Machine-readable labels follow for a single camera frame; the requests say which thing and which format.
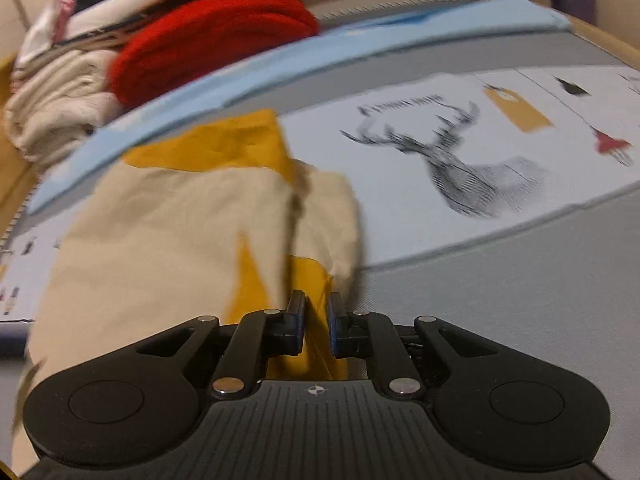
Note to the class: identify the pink and white cloth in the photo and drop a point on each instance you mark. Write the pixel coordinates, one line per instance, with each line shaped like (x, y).
(64, 4)

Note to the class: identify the wooden bed side rail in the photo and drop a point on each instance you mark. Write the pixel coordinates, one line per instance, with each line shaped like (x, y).
(610, 40)

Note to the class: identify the cream fleece folded blanket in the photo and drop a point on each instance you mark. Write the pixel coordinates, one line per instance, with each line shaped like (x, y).
(55, 105)

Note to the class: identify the grey printed bed cover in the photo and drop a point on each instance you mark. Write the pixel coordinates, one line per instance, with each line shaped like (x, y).
(500, 285)

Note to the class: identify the wooden headboard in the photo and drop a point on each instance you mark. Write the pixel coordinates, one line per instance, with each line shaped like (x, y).
(10, 160)

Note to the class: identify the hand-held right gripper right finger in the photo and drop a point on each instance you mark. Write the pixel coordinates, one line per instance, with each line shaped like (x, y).
(334, 327)

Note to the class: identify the white folded quilt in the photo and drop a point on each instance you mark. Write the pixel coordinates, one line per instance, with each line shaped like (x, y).
(145, 0)

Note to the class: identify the light blue mat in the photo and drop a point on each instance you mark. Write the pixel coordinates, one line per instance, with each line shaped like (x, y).
(350, 45)

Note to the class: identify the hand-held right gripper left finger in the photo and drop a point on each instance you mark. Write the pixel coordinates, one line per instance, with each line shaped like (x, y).
(299, 322)

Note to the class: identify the beige and yellow hooded jacket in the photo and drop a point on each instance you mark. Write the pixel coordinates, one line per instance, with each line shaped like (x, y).
(150, 235)

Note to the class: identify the red folded blanket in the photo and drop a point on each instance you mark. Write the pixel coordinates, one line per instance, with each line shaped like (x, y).
(210, 35)

